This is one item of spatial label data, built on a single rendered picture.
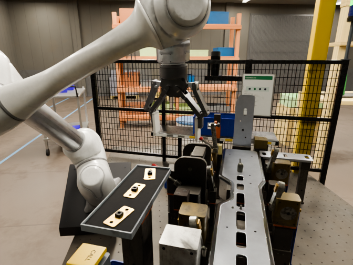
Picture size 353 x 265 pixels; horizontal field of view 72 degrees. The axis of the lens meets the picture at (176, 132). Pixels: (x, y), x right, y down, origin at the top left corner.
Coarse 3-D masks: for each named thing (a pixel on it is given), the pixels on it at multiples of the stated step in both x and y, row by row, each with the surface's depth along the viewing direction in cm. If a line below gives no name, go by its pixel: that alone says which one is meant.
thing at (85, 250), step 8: (80, 248) 54; (88, 248) 54; (96, 248) 54; (104, 248) 54; (72, 256) 51; (80, 256) 51; (88, 256) 51; (96, 256) 51; (72, 264) 49; (80, 264) 49; (88, 264) 49; (96, 264) 50
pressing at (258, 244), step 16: (224, 160) 139; (256, 160) 139; (224, 176) 120; (256, 176) 120; (240, 192) 106; (256, 192) 106; (224, 208) 95; (256, 208) 95; (224, 224) 86; (256, 224) 86; (224, 240) 78; (256, 240) 78; (224, 256) 72; (256, 256) 72; (272, 256) 72
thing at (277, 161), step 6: (276, 162) 125; (282, 162) 125; (288, 162) 125; (276, 168) 125; (282, 168) 124; (288, 168) 124; (270, 174) 130; (276, 174) 126; (282, 174) 125; (288, 174) 125; (276, 180) 127; (282, 180) 126; (288, 180) 126
